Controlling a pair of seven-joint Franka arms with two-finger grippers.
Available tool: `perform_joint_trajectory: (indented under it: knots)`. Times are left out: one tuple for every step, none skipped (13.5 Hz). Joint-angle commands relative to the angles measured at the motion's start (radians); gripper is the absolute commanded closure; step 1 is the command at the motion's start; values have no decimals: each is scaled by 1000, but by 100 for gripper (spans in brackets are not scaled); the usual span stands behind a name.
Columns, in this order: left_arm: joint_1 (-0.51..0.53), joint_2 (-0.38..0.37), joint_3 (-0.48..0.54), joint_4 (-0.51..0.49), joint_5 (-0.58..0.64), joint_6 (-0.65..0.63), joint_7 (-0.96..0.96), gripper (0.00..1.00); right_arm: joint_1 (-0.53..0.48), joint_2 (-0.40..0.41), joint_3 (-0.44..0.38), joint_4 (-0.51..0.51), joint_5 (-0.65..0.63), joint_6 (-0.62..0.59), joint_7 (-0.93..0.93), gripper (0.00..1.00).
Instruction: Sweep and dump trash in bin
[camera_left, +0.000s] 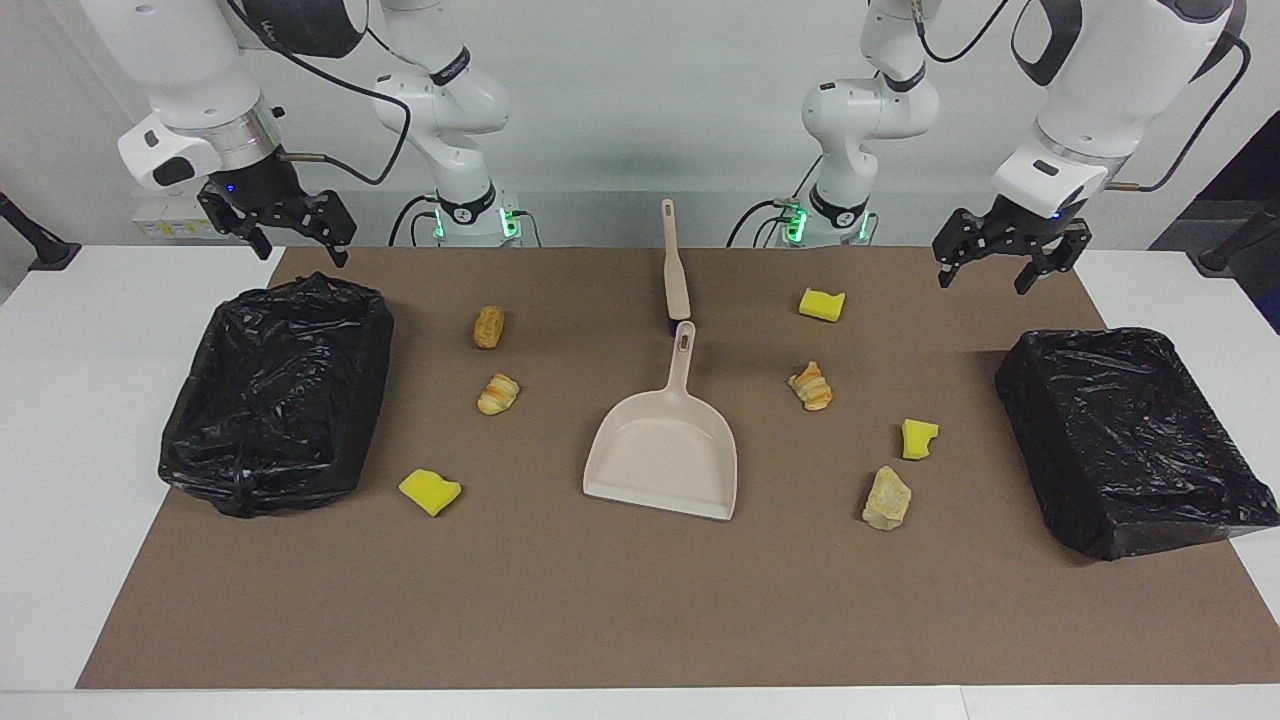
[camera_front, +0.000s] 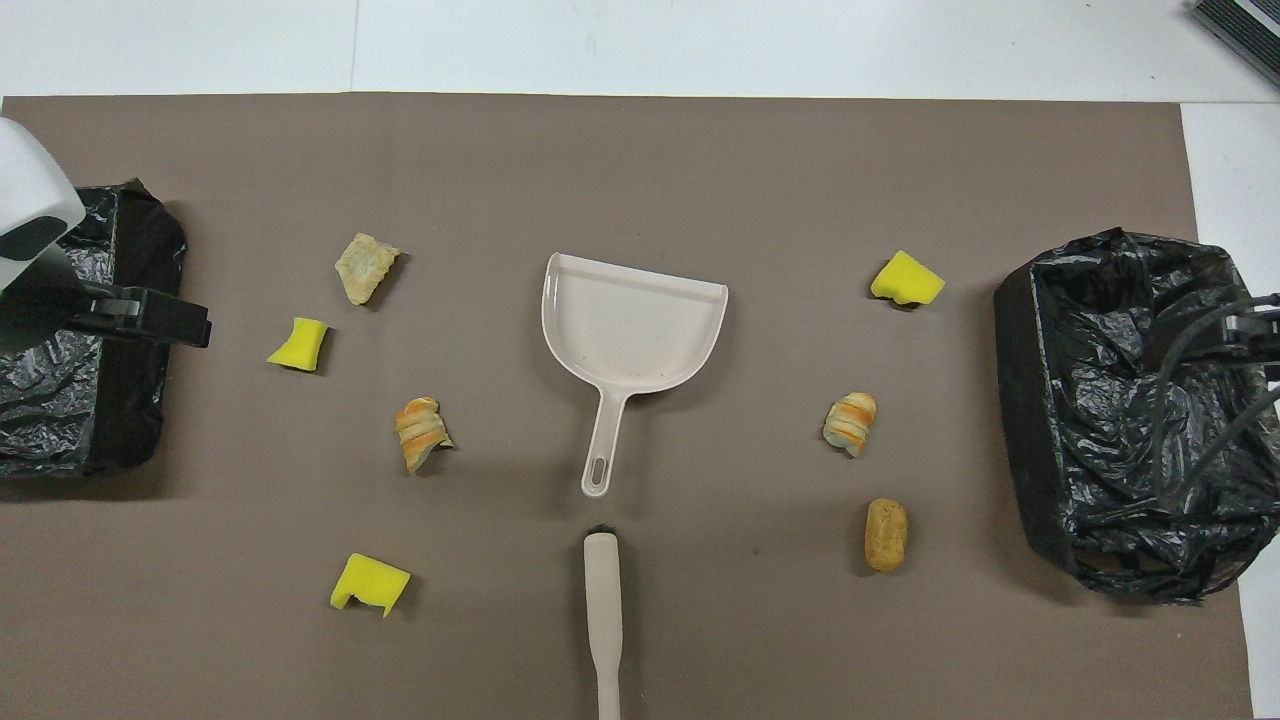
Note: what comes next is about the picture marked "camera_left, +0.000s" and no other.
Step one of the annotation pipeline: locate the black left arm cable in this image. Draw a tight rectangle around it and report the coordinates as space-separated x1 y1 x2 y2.
1105 35 1254 194

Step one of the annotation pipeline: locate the open black bag-lined bin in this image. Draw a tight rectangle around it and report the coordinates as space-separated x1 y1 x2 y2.
158 271 395 519

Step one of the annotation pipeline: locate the tan puff pastry piece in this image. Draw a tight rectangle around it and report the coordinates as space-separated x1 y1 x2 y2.
862 466 913 531

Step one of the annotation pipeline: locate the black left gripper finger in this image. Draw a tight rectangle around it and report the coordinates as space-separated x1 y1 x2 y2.
1015 222 1093 296
933 208 991 291

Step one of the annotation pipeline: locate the brown table mat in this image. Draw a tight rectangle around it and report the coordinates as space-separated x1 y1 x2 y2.
76 247 1280 690

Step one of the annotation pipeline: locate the beige plastic dustpan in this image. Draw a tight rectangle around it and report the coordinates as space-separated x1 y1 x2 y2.
583 320 739 522

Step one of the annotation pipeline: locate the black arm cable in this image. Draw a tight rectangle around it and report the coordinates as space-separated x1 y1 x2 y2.
225 0 413 187
1105 35 1254 194

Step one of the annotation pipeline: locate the striped croissant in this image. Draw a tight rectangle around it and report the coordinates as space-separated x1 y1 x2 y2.
787 361 834 412
477 372 521 416

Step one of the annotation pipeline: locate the black bag-wrapped bin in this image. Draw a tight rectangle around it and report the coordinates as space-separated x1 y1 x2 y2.
994 327 1280 561

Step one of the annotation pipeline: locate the black base cable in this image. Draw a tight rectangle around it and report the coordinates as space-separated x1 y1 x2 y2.
388 195 441 248
725 198 801 248

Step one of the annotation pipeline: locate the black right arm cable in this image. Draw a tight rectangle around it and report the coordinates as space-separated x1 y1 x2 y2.
225 0 413 187

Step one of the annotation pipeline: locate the black stand foot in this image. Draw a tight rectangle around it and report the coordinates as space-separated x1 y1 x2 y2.
0 192 83 272
1197 195 1280 277

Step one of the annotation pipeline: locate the beige brush with black bristles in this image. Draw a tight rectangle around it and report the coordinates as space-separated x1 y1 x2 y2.
660 198 693 336

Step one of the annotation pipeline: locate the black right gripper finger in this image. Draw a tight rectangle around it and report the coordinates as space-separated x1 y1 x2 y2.
300 190 358 269
198 190 273 261

